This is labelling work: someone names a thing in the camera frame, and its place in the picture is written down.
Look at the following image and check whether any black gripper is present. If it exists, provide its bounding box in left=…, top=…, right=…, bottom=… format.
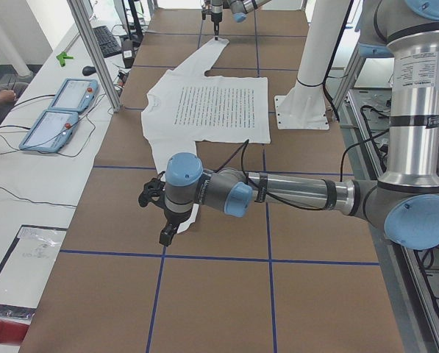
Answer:
left=159, top=222, right=182, bottom=246
left=211, top=12, right=223, bottom=40

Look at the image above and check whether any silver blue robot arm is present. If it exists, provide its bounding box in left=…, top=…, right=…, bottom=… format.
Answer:
left=158, top=1, right=439, bottom=250
left=201, top=0, right=270, bottom=40

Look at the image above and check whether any black power adapter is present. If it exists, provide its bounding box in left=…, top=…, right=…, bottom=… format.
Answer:
left=121, top=39, right=135, bottom=68

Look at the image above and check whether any black keyboard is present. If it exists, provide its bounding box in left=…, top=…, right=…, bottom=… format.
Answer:
left=93, top=26, right=121, bottom=58

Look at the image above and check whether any black computer mouse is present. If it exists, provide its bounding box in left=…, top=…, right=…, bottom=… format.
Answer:
left=82, top=65, right=96, bottom=76

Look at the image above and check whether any near blue teach pendant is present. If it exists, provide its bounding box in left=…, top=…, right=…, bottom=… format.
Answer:
left=18, top=110, right=79, bottom=153

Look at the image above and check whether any blue teach pendant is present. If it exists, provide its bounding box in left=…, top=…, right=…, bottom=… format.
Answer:
left=18, top=110, right=79, bottom=153
left=49, top=78, right=99, bottom=113

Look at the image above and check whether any far blue teach pendant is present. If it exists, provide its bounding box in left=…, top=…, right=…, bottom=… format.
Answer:
left=49, top=78, right=99, bottom=113

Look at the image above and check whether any green plastic tool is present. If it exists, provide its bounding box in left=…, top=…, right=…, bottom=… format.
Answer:
left=57, top=51, right=74, bottom=67

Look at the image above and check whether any plastic document sleeve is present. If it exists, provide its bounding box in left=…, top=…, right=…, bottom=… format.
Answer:
left=0, top=224, right=67, bottom=308

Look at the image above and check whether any red cylinder object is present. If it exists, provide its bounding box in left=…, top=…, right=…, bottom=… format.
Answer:
left=0, top=319, right=29, bottom=345

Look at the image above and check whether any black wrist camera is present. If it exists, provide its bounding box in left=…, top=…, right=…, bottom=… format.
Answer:
left=138, top=178, right=165, bottom=209
left=201, top=9, right=211, bottom=21

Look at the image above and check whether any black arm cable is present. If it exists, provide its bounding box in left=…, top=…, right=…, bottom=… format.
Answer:
left=215, top=138, right=338, bottom=211

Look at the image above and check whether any white camera stand column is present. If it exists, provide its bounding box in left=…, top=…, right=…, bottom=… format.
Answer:
left=275, top=0, right=353, bottom=130

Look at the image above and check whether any aluminium frame post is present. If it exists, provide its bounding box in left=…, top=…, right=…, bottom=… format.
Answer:
left=67, top=0, right=121, bottom=113

